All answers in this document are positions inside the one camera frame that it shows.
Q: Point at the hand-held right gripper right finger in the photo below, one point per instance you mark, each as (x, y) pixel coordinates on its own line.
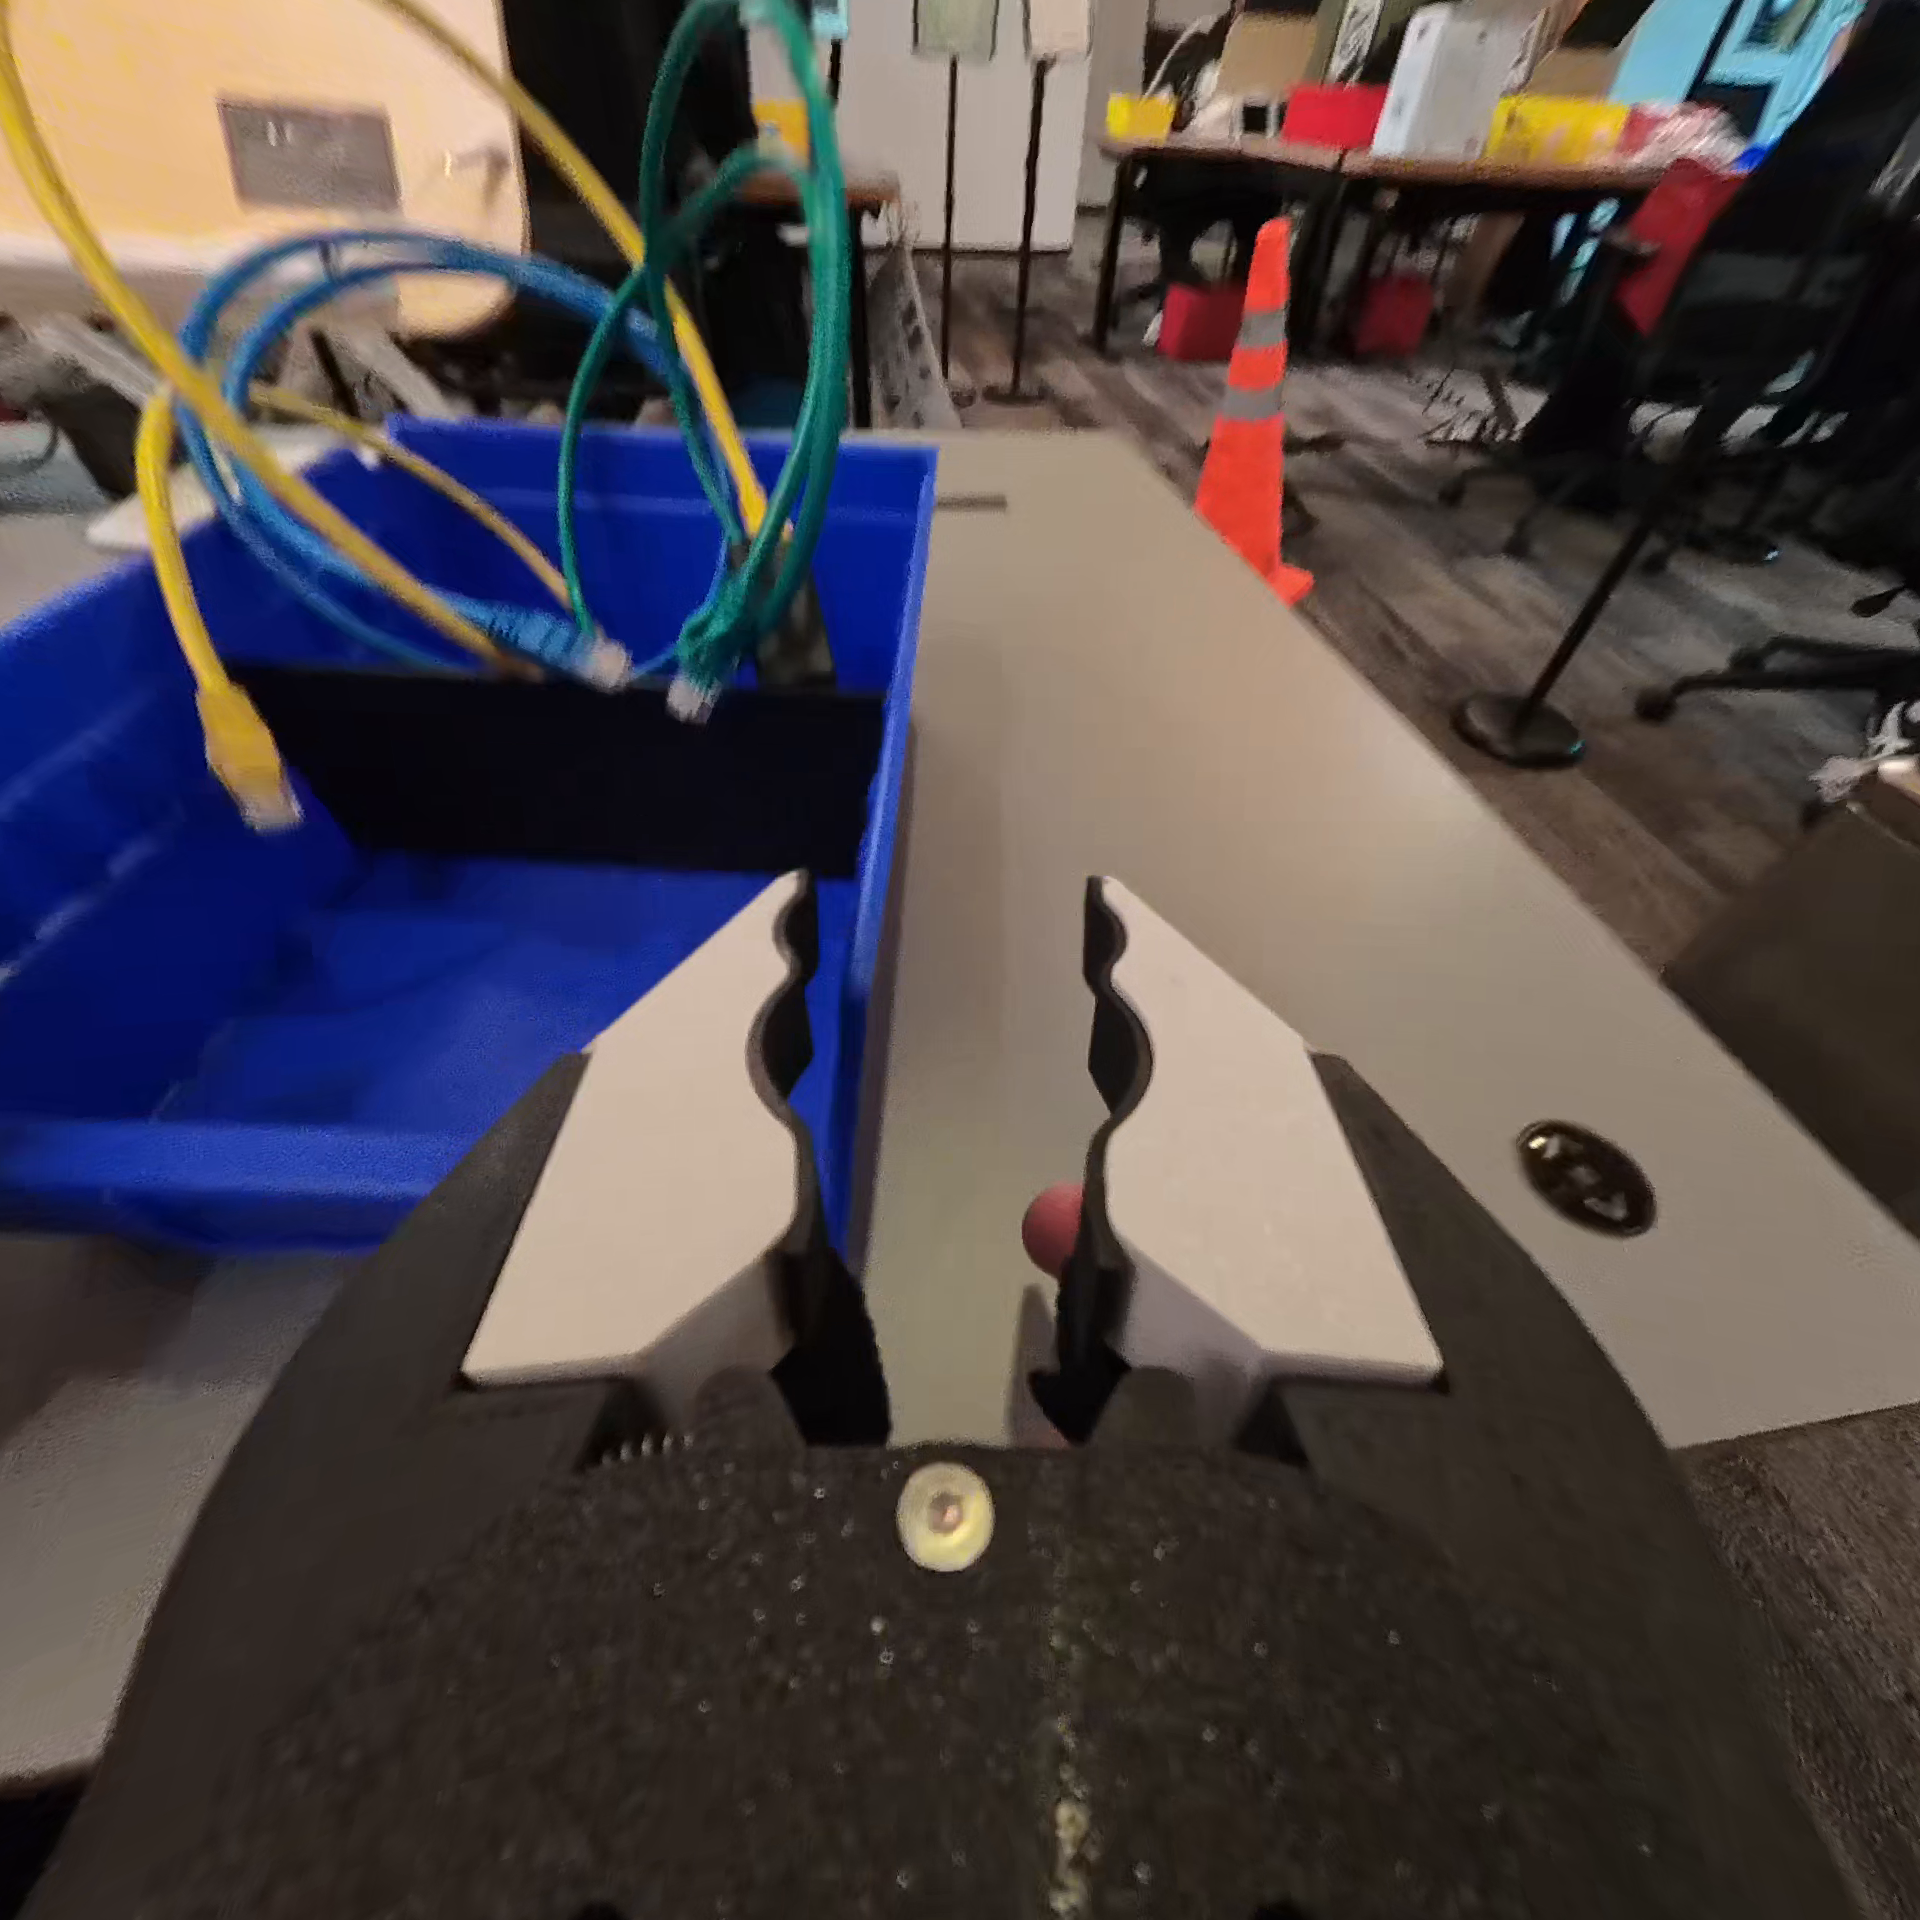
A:
(1261, 1201)

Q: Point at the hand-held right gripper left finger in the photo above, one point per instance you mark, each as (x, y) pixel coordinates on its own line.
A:
(645, 1184)

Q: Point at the blue plastic bin with divider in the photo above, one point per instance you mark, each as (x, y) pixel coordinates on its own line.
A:
(451, 1019)

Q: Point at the black ethernet port block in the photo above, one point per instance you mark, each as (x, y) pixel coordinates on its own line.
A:
(787, 629)

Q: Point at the small red ball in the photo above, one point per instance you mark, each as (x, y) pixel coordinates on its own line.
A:
(1054, 1222)

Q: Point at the black round table grommet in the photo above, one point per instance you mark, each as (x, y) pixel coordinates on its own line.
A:
(1587, 1179)

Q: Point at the black round base stand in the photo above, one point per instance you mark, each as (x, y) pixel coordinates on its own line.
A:
(1523, 733)

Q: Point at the orange traffic cone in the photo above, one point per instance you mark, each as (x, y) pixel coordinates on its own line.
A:
(1254, 450)

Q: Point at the red plastic bin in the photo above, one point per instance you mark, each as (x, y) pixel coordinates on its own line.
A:
(1392, 316)
(1335, 112)
(1201, 322)

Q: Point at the brown wooden desk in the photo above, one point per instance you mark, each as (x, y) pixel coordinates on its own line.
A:
(1501, 171)
(1201, 149)

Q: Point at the small yellow plastic bin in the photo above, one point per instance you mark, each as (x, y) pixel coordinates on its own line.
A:
(1144, 116)
(1560, 129)

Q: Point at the black office chair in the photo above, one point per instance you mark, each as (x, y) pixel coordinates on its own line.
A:
(1800, 225)

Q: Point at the white cardboard box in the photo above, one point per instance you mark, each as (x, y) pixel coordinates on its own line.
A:
(1440, 82)

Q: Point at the white paper sign stand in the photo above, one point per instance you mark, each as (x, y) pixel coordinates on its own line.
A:
(1060, 22)

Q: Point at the pale green paper sign stand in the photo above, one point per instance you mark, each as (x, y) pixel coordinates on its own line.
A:
(956, 22)

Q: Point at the folded wooden table top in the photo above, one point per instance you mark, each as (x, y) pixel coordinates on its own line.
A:
(120, 89)

